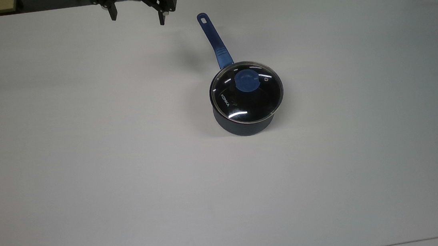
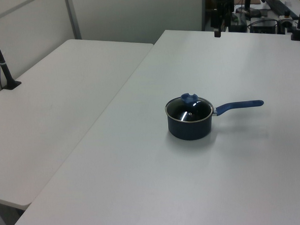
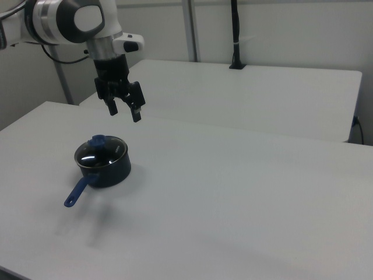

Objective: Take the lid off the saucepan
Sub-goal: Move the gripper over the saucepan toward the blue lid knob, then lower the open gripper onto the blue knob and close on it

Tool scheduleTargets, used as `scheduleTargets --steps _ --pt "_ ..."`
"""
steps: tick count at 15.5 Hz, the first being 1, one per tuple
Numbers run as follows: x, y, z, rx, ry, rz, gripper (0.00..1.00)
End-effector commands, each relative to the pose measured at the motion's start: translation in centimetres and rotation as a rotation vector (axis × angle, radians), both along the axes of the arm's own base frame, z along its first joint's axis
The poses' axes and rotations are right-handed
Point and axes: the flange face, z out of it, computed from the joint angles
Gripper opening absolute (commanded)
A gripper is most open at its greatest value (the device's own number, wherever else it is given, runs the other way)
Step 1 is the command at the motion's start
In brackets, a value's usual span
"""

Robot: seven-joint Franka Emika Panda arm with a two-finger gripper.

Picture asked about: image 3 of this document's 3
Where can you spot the grey metal frame post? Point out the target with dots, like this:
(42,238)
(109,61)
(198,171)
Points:
(190,29)

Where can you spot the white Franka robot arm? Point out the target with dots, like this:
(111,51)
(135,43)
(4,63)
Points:
(52,20)

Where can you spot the black pole with clamp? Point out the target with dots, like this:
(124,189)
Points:
(236,35)

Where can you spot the glass lid with blue knob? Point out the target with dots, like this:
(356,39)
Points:
(99,153)

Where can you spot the white adjoining table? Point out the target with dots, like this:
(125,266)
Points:
(247,96)

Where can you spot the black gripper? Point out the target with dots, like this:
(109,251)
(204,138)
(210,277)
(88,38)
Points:
(112,70)

